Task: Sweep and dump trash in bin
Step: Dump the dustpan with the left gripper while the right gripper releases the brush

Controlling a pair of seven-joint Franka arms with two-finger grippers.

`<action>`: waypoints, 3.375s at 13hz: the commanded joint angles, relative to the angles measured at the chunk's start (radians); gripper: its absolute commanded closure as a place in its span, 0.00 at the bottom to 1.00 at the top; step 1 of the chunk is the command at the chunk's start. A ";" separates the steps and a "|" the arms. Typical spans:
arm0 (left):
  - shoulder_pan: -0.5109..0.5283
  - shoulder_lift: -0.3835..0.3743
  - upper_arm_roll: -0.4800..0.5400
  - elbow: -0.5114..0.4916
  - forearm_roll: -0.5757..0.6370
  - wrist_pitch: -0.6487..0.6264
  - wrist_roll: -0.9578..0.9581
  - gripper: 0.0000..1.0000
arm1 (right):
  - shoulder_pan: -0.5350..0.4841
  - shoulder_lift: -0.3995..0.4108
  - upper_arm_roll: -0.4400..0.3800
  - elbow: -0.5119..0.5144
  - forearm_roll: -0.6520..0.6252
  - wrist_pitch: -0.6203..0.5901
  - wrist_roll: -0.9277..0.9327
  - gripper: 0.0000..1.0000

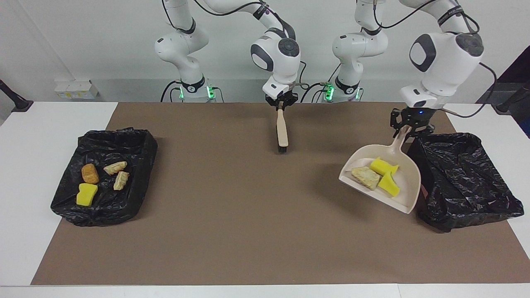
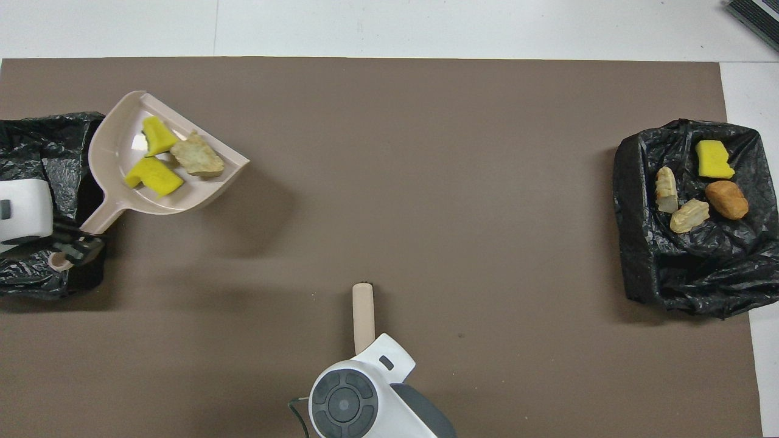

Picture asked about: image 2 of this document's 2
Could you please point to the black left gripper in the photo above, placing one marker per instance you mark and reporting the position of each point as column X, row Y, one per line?
column 38, row 240

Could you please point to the beige plastic dustpan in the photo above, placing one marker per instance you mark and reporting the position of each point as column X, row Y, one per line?
column 115, row 152

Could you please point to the arched yellow sponge piece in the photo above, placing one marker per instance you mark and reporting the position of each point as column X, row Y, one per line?
column 155, row 176

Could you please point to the pale greenish foam chunk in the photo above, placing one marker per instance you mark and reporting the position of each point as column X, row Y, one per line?
column 196, row 157

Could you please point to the beige hand brush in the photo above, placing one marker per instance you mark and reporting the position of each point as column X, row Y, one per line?
column 363, row 316

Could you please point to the orange striped foam chunk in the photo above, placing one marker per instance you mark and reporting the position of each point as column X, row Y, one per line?
column 666, row 188

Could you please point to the pale cream foam chunk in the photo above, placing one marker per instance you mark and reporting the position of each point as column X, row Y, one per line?
column 689, row 216

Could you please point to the brown cork-like foam chunk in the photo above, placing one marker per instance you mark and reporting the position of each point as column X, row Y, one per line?
column 727, row 201

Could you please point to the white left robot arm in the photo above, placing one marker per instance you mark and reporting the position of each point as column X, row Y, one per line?
column 24, row 210

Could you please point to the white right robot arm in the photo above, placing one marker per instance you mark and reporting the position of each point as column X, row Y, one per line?
column 365, row 395

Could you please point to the black bag bin, pink patch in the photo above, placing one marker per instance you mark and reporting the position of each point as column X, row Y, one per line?
column 61, row 146

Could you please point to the black bag-lined bin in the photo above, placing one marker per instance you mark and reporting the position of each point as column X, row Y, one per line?
column 657, row 267

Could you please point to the large brown table mat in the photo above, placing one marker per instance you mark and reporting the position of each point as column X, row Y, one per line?
column 389, row 182

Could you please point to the dark grey ribbed object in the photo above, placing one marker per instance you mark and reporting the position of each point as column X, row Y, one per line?
column 758, row 18

